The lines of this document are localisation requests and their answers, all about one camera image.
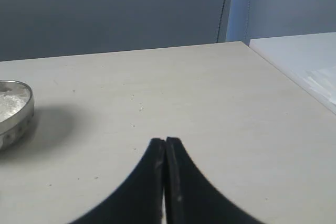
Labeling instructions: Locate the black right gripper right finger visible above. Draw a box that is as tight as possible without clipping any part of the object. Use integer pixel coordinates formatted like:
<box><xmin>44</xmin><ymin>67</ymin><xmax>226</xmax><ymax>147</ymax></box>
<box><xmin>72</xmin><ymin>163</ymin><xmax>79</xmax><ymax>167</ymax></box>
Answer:
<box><xmin>165</xmin><ymin>137</ymin><xmax>261</xmax><ymax>223</ymax></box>

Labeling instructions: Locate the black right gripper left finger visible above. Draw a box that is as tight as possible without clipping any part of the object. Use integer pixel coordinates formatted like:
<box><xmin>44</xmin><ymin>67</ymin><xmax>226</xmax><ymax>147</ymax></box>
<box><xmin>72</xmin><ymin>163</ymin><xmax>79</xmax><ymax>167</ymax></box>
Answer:
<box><xmin>73</xmin><ymin>138</ymin><xmax>165</xmax><ymax>223</ymax></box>

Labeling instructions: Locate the steel bowl with rice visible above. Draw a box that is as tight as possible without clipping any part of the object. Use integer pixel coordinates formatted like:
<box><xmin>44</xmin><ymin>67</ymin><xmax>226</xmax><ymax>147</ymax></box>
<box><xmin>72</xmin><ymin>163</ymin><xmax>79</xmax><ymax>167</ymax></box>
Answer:
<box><xmin>1</xmin><ymin>80</ymin><xmax>35</xmax><ymax>151</ymax></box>

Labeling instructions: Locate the white side table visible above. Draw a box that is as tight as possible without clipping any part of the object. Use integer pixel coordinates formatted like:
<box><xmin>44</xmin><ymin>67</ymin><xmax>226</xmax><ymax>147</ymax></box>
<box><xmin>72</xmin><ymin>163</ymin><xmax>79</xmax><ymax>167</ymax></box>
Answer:
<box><xmin>249</xmin><ymin>32</ymin><xmax>335</xmax><ymax>113</ymax></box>

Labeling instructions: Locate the black hanging cable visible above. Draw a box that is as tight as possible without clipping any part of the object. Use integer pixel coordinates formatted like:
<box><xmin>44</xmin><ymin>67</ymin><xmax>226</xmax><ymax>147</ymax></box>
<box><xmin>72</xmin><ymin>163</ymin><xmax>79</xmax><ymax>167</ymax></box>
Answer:
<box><xmin>216</xmin><ymin>0</ymin><xmax>232</xmax><ymax>44</ymax></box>

